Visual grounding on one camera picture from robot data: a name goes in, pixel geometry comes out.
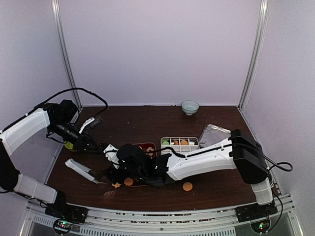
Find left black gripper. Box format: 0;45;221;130
50;119;100;154

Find white handled metal tongs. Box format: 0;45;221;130
65;159;108;184

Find round tan cookie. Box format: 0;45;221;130
182;182;193;192

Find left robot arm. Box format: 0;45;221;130
0;100;101;223

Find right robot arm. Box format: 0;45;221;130
103;129;278;222

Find leaf shaped tan cookie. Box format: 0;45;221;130
112;182;121;189

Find bottom left round cookie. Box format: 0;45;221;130
124;178;134;187

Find green plastic bowl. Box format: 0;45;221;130
64;142;74;151

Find brown flower cookie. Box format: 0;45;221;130
146;147;155;157

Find dark red cookie tray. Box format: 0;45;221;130
131;143;158;187

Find white divided cookie tin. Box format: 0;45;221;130
160;137;199;153

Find pale blue ceramic bowl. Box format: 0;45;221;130
181;100;199;116

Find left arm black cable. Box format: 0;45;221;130
31;88;109;121

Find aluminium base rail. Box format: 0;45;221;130
21;193;305;236

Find right aluminium frame post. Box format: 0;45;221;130
238;0;270;112

